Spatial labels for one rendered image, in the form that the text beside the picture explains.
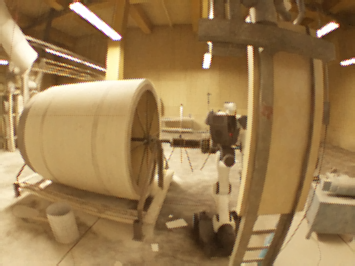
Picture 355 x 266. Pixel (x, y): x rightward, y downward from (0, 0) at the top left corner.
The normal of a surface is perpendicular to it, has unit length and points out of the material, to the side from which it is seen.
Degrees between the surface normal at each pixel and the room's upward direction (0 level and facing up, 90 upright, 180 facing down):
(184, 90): 90
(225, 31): 90
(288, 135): 90
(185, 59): 90
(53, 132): 77
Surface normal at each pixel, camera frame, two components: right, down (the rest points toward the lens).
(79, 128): -0.11, -0.14
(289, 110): -0.11, 0.14
